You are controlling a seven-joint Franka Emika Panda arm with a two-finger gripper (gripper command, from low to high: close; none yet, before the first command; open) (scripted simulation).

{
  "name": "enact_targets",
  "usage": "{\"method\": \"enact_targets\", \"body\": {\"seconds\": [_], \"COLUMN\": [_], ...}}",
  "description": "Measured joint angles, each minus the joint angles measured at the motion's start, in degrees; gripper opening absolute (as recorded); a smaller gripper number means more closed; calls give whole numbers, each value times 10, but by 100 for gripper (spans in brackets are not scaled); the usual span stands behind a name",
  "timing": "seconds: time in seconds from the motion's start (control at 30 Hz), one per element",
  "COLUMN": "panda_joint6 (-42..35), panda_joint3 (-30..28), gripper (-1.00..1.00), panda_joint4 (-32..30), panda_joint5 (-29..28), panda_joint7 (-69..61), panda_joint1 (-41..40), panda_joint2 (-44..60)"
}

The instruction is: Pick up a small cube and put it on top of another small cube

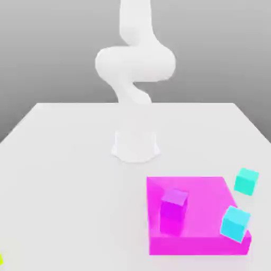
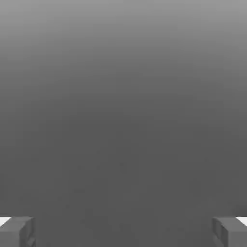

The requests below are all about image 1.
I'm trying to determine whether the small magenta cube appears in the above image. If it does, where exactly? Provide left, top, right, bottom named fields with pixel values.
left=159, top=188, right=188, bottom=237

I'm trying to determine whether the small turquoise cube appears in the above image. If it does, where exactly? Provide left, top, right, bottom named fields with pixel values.
left=233, top=167, right=260, bottom=196

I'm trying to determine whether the small cyan cube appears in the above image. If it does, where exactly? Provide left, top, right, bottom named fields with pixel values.
left=220, top=205, right=251, bottom=243

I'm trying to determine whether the large magenta box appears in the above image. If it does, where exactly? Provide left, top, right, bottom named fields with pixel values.
left=146, top=176, right=252, bottom=256

